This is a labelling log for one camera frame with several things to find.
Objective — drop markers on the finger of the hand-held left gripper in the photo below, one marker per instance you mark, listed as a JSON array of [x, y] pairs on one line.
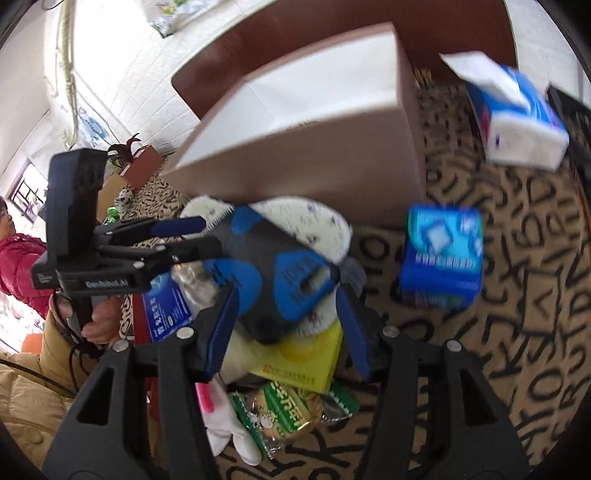
[[180, 226], [194, 249]]

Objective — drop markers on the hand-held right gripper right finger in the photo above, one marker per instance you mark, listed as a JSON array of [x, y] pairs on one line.
[[355, 337]]

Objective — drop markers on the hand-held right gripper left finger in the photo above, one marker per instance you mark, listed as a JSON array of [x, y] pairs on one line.
[[224, 332]]

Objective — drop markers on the white floral insole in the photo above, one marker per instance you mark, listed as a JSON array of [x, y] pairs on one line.
[[314, 226]]

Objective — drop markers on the pink cardboard box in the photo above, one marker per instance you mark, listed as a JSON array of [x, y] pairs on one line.
[[300, 161]]

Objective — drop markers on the person's left forearm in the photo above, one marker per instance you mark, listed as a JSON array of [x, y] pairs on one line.
[[60, 364]]

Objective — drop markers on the letter print desktop cloth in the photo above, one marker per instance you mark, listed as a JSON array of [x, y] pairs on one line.
[[531, 277]]

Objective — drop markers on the person's left hand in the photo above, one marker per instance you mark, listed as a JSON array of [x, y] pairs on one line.
[[104, 323]]

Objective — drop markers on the brown cardboard box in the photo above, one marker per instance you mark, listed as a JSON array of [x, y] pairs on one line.
[[108, 198]]

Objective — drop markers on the green bottle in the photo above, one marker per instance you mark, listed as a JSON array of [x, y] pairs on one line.
[[113, 214]]

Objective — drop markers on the window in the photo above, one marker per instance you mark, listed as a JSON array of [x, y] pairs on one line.
[[27, 189]]

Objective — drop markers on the white stuffed toy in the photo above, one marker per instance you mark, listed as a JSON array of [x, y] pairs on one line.
[[123, 199]]

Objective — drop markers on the yellow box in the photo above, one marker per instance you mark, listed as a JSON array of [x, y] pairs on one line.
[[304, 360]]

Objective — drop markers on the potted plant brown planter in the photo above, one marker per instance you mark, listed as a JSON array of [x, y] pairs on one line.
[[143, 166]]

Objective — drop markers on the green snack packet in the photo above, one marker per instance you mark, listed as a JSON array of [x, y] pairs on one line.
[[281, 410]]

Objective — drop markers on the small blue box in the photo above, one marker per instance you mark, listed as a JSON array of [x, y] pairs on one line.
[[438, 267]]

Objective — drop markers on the tan padded jacket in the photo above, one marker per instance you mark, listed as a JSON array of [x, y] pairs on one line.
[[27, 406]]

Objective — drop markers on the floral plastic bag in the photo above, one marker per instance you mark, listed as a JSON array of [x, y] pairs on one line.
[[175, 14]]

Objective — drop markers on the dark brown wooden headboard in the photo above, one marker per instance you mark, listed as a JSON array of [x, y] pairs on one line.
[[323, 18]]

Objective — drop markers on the blue white tissue pack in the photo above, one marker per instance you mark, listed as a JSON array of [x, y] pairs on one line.
[[521, 134]]

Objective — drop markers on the black object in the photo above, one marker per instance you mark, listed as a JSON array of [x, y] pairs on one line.
[[572, 115]]

